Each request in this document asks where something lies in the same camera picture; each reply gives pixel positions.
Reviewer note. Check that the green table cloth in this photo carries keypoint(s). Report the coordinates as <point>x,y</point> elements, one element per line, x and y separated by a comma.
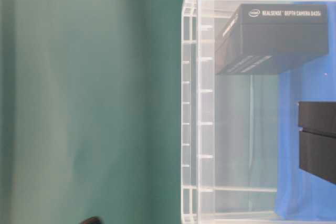
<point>90,111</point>

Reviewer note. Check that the blue sheet inside case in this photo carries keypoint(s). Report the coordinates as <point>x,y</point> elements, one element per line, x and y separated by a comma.
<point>302,196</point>

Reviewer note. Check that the black gripper finger teal tape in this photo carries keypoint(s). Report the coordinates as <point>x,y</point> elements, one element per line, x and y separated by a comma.
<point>91,220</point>

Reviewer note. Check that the clear plastic storage case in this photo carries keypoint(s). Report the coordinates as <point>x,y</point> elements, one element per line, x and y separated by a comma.
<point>229,126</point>

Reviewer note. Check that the black realsense d435i box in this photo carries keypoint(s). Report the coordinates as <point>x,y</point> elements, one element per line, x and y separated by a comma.
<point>317,139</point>
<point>271,38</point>

